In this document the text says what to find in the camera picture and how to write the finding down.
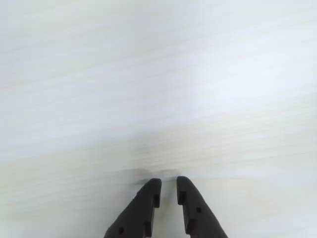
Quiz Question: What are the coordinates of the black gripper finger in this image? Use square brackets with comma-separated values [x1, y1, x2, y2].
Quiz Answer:
[103, 178, 162, 238]
[176, 176, 229, 238]

